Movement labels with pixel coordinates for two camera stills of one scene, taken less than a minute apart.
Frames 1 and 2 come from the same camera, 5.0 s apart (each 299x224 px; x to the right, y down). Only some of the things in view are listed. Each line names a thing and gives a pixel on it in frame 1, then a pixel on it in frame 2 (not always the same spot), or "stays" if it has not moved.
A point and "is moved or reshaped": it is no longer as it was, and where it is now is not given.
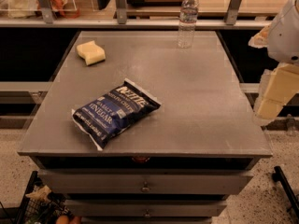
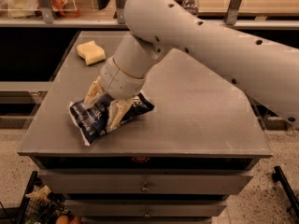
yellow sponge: (92, 53) stays
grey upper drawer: (144, 181) stays
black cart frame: (279, 176) stays
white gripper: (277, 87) to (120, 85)
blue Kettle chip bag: (107, 117) is moved or reshaped
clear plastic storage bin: (22, 2) stays
